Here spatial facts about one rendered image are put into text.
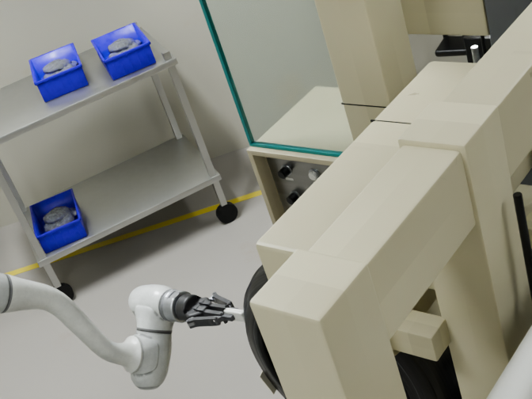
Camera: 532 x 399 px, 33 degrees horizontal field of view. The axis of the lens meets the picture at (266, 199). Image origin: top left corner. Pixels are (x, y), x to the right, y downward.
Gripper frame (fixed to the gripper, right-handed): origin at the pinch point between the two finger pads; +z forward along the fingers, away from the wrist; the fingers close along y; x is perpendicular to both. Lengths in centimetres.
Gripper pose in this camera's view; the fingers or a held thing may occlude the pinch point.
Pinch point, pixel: (236, 314)
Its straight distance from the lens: 239.3
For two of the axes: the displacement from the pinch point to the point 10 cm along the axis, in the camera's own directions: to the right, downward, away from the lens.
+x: 3.9, 8.2, 4.3
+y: 5.7, -5.8, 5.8
